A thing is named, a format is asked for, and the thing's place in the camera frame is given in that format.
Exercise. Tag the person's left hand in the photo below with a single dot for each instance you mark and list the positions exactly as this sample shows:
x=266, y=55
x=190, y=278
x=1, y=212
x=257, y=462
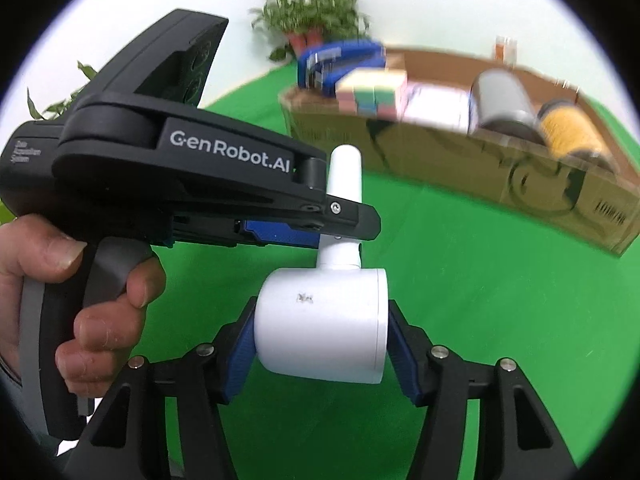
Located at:
x=45, y=245

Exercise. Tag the blue and white stapler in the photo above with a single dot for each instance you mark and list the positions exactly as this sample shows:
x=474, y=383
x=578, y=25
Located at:
x=350, y=60

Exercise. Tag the silver metal can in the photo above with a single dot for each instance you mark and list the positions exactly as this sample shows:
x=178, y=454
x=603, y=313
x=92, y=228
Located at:
x=505, y=100

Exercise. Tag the small glass jar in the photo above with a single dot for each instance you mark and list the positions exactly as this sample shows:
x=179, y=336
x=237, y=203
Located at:
x=505, y=50

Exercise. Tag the pastel puzzle cube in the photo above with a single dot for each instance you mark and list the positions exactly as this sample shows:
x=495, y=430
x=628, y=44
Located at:
x=370, y=92

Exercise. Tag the white pink packet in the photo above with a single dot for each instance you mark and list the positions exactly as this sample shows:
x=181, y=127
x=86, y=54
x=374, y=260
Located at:
x=435, y=107

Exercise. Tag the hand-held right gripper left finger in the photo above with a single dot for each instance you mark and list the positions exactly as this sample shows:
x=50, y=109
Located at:
x=240, y=355

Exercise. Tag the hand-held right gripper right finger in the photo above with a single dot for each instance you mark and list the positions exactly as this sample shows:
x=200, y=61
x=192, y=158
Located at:
x=402, y=360

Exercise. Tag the brown cardboard box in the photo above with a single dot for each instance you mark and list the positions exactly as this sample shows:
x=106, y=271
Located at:
x=450, y=160

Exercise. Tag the small potted plant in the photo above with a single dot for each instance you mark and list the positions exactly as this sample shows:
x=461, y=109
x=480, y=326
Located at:
x=310, y=15

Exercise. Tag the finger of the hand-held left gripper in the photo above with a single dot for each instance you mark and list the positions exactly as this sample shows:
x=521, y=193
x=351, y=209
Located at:
x=280, y=235
x=350, y=217

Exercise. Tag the green table cloth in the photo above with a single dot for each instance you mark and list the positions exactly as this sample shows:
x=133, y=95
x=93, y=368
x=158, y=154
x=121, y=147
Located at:
x=475, y=260

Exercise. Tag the yellow can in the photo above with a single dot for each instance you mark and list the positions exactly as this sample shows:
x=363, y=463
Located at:
x=570, y=130

